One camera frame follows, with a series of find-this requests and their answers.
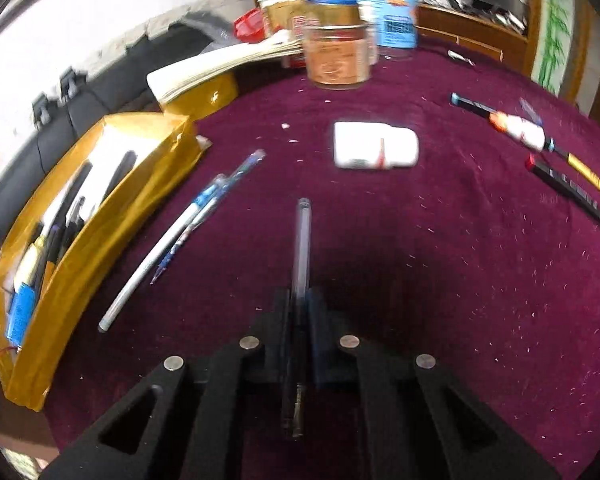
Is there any clear ballpoint pen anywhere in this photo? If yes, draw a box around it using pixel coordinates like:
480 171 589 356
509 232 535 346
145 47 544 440
280 197 314 439

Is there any black marker red cap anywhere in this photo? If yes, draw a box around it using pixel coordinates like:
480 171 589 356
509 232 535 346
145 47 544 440
524 153 600 234

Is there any black marker white print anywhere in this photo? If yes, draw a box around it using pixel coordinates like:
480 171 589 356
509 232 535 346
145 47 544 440
39 160 94 267

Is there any black binder clip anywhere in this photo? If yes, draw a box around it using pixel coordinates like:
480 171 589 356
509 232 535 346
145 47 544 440
31 91 54 127
59 66 89 99

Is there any white pen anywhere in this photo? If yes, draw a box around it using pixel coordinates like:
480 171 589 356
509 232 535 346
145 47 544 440
98 174 229 334

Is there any yellow black pen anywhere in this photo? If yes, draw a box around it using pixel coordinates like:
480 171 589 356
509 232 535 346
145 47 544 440
11 234 47 292

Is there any gold cardboard box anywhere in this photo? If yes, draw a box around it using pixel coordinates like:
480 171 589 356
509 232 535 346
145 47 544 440
0 112 213 412

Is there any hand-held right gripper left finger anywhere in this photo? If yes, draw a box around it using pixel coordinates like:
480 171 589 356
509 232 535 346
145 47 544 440
40 287 295 480

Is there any stack of white paper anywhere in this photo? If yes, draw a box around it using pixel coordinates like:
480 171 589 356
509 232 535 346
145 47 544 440
146 30 307 104

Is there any black marker blue cap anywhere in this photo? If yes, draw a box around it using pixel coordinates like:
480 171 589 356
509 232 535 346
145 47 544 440
450 92 567 157

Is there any clear jar orange label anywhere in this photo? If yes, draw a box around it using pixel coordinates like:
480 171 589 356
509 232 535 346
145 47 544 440
300 22 374 92

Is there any white glue bottle orange cap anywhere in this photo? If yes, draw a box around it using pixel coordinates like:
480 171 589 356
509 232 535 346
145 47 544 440
488 111 547 152

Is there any blue clear pen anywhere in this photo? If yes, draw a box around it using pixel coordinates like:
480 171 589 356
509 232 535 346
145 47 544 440
149 148 267 286

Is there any long black marker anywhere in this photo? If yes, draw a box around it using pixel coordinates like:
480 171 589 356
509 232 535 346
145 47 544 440
54 195 87 263

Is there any maroon tablecloth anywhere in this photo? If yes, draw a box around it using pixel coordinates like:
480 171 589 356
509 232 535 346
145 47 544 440
45 35 600 480

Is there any wooden cabinet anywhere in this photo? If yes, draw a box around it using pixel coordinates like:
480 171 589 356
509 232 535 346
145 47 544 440
247 0 543 78

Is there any clear blue wrapper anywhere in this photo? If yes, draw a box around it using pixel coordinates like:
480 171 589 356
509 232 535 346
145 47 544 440
518 97 544 127

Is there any black leather sofa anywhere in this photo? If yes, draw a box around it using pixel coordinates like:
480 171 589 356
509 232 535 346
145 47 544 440
0 10 233 261

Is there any jar with red blue lid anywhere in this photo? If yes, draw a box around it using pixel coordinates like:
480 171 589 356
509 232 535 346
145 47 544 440
301 0 359 30

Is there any blue eraser box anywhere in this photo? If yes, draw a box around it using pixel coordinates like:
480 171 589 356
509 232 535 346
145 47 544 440
7 282 40 349

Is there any gold box lid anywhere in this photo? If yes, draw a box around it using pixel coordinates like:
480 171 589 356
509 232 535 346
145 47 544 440
164 71 239 122

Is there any white eraser block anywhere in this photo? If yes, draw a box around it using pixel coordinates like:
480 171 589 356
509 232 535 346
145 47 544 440
332 120 421 170

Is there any clear jar blue label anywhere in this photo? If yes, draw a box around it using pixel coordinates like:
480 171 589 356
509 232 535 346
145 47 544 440
357 0 422 62

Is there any bamboo painting panel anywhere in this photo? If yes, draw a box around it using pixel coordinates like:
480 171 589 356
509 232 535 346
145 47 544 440
531 0 589 97

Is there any red plastic cup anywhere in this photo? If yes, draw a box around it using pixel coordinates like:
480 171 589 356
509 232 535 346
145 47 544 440
233 8 269 44

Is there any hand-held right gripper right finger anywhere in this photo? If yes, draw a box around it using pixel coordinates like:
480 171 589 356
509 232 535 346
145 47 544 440
306 286 562 480

